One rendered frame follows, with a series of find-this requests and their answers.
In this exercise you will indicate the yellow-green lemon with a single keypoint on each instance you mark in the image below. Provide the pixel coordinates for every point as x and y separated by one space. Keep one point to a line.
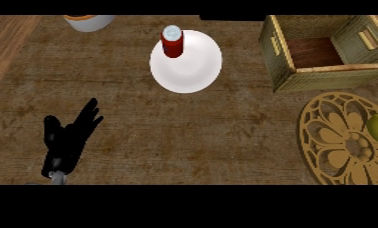
373 126

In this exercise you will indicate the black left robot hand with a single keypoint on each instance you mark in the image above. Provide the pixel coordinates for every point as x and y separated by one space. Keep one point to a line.
67 142

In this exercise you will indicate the white round plate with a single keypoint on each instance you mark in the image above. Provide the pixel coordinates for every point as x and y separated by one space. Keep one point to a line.
187 68

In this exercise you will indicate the green wicker basket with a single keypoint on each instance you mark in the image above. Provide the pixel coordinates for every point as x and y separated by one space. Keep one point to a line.
320 55

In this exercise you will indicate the white pot with orange rim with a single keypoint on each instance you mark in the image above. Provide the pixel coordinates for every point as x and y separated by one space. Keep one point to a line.
89 22

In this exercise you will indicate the red bottle with white cap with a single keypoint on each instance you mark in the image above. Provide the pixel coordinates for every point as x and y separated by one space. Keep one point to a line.
172 43

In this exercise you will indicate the tan round cutout placemat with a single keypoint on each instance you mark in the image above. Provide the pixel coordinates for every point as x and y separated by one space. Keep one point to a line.
340 138

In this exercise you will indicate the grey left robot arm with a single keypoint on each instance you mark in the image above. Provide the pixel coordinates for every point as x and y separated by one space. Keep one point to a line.
58 178

